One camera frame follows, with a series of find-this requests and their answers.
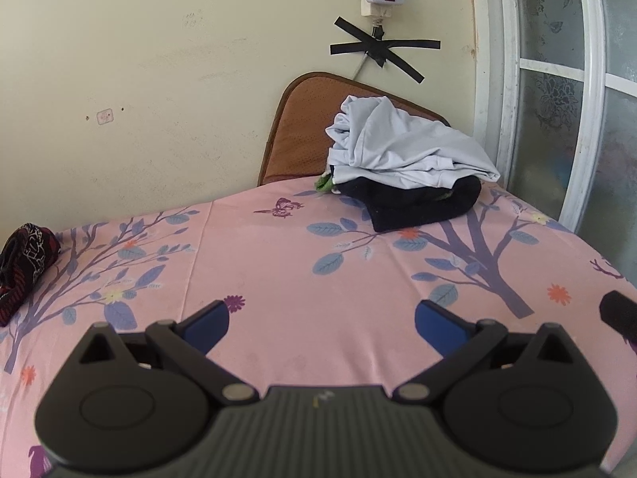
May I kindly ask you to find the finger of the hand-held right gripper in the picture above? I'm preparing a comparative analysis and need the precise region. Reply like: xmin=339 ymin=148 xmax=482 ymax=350
xmin=598 ymin=290 xmax=637 ymax=345

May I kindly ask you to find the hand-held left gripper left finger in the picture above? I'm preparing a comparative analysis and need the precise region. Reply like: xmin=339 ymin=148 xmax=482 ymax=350
xmin=77 ymin=300 xmax=260 ymax=405

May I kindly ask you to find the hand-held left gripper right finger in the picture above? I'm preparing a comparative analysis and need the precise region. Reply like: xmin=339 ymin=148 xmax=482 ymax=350
xmin=395 ymin=299 xmax=580 ymax=405

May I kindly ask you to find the black garment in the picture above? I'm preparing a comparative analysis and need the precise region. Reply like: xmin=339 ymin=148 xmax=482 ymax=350
xmin=334 ymin=175 xmax=483 ymax=233

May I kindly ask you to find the white garment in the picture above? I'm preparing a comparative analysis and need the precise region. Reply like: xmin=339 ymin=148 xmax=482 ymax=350
xmin=325 ymin=94 xmax=501 ymax=191

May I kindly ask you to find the red black patterned cloth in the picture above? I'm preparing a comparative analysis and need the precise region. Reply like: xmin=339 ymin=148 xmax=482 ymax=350
xmin=0 ymin=224 xmax=63 ymax=328

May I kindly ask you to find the pink floral bedsheet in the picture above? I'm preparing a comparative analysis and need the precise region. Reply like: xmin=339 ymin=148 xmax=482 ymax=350
xmin=0 ymin=179 xmax=637 ymax=478

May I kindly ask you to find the green cloth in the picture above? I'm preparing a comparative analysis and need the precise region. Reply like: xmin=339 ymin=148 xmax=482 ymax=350
xmin=313 ymin=172 xmax=340 ymax=195

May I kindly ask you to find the white framed frosted window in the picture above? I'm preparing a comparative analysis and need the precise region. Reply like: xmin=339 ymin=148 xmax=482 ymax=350
xmin=472 ymin=0 xmax=637 ymax=280

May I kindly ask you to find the black tape strip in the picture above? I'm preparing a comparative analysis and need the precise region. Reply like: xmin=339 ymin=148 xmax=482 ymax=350
xmin=334 ymin=16 xmax=425 ymax=84
xmin=329 ymin=39 xmax=442 ymax=57

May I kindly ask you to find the white cable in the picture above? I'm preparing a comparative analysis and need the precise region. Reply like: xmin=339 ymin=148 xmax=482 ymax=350
xmin=332 ymin=0 xmax=374 ymax=81

